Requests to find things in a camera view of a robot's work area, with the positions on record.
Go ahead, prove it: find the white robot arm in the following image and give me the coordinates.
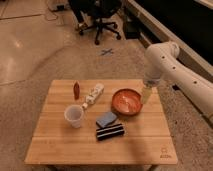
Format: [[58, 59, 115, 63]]
[[143, 41, 213, 124]]

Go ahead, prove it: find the orange ceramic bowl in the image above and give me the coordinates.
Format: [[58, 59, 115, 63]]
[[111, 88, 143, 116]]

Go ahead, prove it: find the white ceramic cup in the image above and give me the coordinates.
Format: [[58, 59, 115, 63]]
[[64, 105, 84, 128]]

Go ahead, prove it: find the blue sponge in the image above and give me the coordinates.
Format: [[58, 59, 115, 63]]
[[96, 112, 117, 128]]

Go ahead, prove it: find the black white striped box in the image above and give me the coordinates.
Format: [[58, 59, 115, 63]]
[[96, 124, 125, 141]]

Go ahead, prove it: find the black box on floor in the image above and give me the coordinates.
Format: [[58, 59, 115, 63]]
[[123, 22, 140, 39]]

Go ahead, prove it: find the small brown bottle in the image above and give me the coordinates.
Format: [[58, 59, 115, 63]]
[[73, 82, 80, 100]]

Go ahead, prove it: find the wooden table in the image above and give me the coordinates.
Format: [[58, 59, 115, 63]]
[[25, 79, 178, 165]]

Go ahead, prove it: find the black office chair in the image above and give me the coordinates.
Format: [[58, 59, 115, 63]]
[[68, 0, 122, 45]]

